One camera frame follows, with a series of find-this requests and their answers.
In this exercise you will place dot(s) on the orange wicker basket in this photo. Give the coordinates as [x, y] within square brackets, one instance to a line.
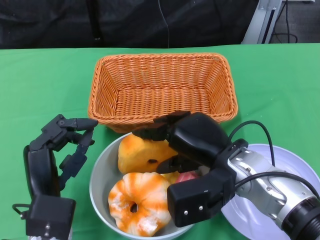
[160, 85]

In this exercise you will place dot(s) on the yellow pink layered cake slice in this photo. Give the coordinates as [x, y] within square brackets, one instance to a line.
[187, 177]

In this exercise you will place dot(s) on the white round plate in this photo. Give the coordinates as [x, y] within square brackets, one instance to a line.
[295, 160]

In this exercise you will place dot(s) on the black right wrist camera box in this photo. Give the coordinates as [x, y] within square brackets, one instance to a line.
[195, 197]

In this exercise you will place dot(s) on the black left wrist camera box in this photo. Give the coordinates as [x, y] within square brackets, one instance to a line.
[50, 215]

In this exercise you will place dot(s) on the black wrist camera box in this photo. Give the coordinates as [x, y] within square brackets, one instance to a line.
[50, 215]
[195, 197]

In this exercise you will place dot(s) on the aluminium frame stand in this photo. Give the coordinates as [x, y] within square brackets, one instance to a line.
[261, 22]

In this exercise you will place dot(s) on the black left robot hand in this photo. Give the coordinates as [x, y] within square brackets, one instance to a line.
[40, 165]

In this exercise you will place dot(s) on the black backdrop curtain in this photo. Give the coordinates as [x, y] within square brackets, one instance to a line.
[50, 22]

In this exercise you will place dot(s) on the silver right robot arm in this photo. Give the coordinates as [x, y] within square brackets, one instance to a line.
[262, 190]

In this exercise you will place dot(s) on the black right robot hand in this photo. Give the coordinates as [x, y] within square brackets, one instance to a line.
[197, 137]

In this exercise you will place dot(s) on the grey green bowl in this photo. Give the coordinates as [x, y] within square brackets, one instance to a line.
[102, 175]

